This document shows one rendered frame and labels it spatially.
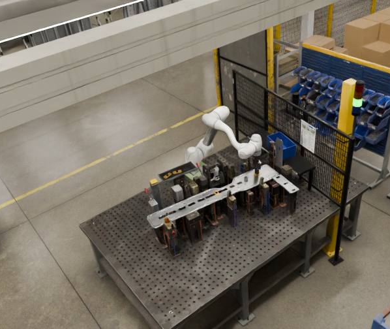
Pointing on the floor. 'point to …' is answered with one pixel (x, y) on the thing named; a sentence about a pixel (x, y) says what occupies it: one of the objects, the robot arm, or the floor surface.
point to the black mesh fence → (295, 141)
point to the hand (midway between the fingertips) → (257, 170)
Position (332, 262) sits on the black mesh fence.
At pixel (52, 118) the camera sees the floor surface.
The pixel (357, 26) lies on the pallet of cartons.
